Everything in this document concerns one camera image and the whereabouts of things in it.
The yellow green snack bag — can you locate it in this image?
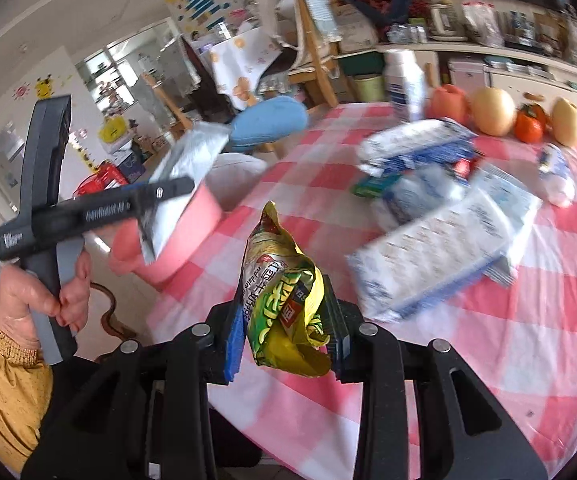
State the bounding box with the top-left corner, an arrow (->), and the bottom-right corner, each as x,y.
240,202 -> 331,377

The white blue milk carton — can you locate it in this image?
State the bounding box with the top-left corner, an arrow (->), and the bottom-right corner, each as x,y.
347,190 -> 512,322

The pink plastic bin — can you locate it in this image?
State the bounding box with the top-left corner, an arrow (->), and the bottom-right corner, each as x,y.
110,183 -> 222,290

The blue cow snack bag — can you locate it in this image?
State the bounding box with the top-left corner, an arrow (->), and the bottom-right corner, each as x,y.
351,164 -> 467,232

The small white yogurt bottle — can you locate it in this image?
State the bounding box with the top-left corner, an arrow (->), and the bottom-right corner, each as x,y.
538,143 -> 576,208

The silver foil wrapper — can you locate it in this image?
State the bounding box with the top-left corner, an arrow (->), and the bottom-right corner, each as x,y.
138,122 -> 231,264

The red foil candy wrapper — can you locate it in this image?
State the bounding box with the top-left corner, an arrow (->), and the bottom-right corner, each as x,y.
451,158 -> 473,180

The grey wet wipes pack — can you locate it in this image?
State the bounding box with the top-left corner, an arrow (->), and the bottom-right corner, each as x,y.
470,162 -> 543,287

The yellow left sleeve forearm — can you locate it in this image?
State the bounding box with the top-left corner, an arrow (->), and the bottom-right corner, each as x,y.
0,330 -> 53,474

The person's left hand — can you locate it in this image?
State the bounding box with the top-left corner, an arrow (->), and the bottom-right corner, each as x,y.
0,250 -> 92,350

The white floor cushion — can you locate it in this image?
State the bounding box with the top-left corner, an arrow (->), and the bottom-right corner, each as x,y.
205,153 -> 268,211

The dark wooden dining chair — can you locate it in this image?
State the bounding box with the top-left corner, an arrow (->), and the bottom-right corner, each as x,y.
179,36 -> 235,124

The blue stool cushion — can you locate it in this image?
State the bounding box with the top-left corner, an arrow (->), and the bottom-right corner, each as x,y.
228,96 -> 309,153

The green waste bin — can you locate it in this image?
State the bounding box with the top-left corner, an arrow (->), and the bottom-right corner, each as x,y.
353,74 -> 386,103

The red apple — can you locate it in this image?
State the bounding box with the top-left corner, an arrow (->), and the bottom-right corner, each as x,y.
425,84 -> 470,126

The white medicine bottle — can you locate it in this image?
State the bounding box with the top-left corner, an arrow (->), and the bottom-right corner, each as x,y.
384,49 -> 426,122

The large yellow pear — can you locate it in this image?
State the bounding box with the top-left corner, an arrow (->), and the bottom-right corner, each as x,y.
470,87 -> 517,136

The front tangerine with leaf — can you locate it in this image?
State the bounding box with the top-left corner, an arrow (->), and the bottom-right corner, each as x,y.
513,104 -> 545,144

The pink storage box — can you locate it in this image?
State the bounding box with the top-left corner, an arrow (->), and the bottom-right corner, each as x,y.
448,58 -> 489,94

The wooden chair with towel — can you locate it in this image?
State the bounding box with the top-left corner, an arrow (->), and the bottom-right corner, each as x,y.
270,0 -> 342,107

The rear tangerine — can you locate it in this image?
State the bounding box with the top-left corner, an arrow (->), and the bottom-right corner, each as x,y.
528,103 -> 551,130

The right yellow pear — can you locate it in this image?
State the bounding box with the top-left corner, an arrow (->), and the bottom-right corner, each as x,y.
551,98 -> 577,148

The white tv cabinet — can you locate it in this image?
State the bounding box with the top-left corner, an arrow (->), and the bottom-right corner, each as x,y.
337,39 -> 577,137

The white electric kettle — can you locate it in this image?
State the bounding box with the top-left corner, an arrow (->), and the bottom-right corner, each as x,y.
430,2 -> 467,42

